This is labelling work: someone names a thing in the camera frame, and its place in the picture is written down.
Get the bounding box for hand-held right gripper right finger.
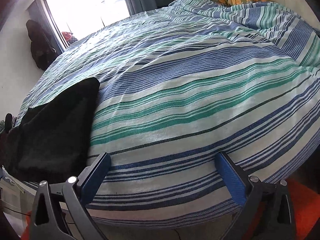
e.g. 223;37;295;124
215;152;297;240

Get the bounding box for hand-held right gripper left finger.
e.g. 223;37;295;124
29;152;112;240

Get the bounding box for black pants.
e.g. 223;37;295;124
2;77;100;182

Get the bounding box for orange fleece-lined blanket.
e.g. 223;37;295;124
290;177;320;240

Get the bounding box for mixed clothes pile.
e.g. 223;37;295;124
0;113;16;136

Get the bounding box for striped bed sheet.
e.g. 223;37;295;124
15;0;320;228

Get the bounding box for dark hanging clothes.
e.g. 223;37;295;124
26;19;57;70

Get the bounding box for red patterned clothes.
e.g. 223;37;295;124
61;31;78;47

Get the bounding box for window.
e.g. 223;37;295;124
42;0;133;49

